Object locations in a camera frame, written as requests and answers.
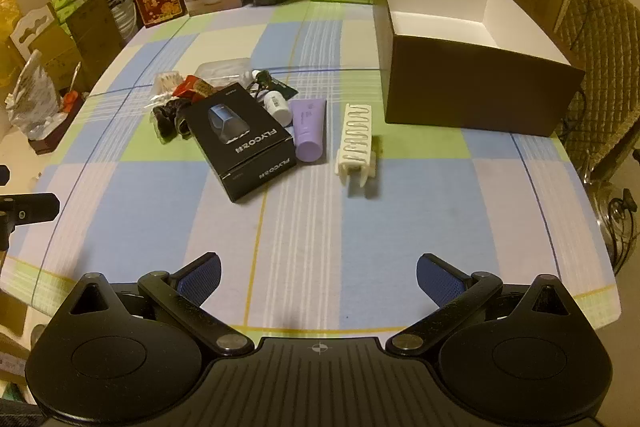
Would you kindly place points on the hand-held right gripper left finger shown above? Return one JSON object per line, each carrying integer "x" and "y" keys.
{"x": 200, "y": 278}

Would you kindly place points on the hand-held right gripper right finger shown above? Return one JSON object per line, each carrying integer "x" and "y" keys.
{"x": 440, "y": 279}

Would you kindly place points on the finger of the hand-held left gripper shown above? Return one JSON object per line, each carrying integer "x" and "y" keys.
{"x": 4, "y": 175}
{"x": 30, "y": 207}

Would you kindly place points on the black product box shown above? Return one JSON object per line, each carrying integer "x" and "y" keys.
{"x": 240, "y": 142}

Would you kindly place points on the purple cosmetic tube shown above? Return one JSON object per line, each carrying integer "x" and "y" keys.
{"x": 307, "y": 132}

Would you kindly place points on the white pill bottle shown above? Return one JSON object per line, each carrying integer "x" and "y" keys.
{"x": 277, "y": 108}

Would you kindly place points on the brown cardboard storage box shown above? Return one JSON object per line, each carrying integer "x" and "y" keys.
{"x": 475, "y": 82}

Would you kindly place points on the clear plastic case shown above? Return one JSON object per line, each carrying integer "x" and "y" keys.
{"x": 220, "y": 69}

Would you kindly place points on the crumpled clear plastic bag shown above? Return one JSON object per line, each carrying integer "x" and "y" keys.
{"x": 30, "y": 97}

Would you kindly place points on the yellow plastic bag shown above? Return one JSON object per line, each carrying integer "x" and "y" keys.
{"x": 9, "y": 32}

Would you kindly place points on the white hanger card box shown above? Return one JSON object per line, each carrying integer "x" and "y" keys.
{"x": 37, "y": 32}

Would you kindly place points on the green tissue packs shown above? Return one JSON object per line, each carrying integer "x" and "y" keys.
{"x": 67, "y": 2}

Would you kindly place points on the metal floor fan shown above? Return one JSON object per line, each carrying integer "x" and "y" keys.
{"x": 622, "y": 232}

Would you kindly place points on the chair with quilted cover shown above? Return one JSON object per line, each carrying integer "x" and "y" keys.
{"x": 600, "y": 57}

